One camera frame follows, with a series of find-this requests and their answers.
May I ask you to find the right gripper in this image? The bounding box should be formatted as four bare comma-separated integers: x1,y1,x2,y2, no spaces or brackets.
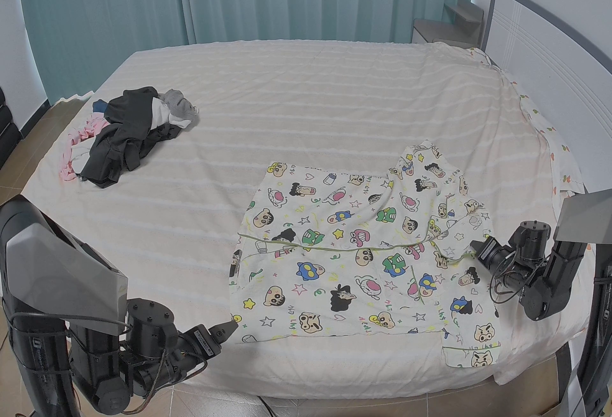
478,237,512,270

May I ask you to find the white printed pyjama top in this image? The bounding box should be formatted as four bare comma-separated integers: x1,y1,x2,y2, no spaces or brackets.
229,138,503,370

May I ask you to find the bed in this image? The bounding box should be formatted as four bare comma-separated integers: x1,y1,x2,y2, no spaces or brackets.
19,0,612,417

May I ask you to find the grey bedside table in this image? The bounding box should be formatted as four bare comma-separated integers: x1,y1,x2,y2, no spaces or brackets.
412,0,485,48

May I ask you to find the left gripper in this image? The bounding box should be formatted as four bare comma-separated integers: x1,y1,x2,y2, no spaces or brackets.
189,324,225,361

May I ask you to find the pile of clothes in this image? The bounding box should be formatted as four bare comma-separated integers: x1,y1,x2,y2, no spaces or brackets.
60,87,200,189

